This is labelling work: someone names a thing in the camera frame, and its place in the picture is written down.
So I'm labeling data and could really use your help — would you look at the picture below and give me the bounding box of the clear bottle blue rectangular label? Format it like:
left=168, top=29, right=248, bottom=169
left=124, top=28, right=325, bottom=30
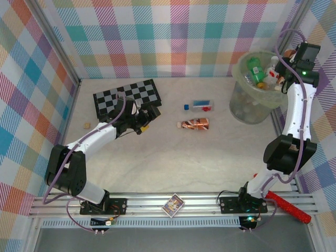
left=183, top=99, right=215, bottom=113

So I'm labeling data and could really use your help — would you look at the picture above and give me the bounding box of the aluminium frame post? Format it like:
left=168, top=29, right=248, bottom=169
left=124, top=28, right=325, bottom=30
left=30, top=0, right=81, bottom=87
left=271, top=0, right=314, bottom=57

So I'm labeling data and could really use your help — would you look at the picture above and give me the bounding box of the red glitter stick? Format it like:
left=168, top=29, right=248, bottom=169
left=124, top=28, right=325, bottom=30
left=266, top=191, right=312, bottom=224

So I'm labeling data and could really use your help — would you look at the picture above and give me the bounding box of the green bottle with yellow cap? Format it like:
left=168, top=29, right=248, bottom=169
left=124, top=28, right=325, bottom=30
left=246, top=57, right=266, bottom=89

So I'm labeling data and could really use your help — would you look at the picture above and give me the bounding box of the translucent green plastic bin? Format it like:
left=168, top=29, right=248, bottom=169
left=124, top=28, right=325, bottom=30
left=229, top=49, right=289, bottom=124

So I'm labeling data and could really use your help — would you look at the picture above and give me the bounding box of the copper brown metallic bottle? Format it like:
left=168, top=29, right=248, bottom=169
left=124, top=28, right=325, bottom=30
left=176, top=117, right=211, bottom=131

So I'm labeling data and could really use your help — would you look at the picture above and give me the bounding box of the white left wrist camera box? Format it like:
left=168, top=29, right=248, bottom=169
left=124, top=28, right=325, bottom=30
left=130, top=100, right=141, bottom=116

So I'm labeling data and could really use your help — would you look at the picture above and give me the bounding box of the grey slotted cable duct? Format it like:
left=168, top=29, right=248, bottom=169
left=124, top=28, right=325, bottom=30
left=41, top=218, right=242, bottom=229

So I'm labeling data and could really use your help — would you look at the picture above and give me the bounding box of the playing card box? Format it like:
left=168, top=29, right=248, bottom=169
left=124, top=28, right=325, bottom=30
left=162, top=193, right=186, bottom=217

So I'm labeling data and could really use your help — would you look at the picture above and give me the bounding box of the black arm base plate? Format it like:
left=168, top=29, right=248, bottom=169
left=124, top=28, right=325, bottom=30
left=79, top=197, right=129, bottom=216
left=218, top=196, right=269, bottom=215

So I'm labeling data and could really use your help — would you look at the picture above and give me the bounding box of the black and grey chessboard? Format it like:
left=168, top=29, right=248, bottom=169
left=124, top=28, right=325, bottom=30
left=93, top=78, right=163, bottom=119

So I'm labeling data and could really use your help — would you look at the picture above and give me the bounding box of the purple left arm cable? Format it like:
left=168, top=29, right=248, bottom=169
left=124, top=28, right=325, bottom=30
left=41, top=92, right=127, bottom=235

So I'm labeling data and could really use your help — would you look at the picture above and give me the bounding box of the small black controller board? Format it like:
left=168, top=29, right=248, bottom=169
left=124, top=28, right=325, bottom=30
left=238, top=215, right=259, bottom=230
left=90, top=217, right=116, bottom=227

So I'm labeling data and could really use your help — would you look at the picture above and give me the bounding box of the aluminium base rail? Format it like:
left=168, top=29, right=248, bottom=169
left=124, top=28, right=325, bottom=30
left=28, top=191, right=317, bottom=219

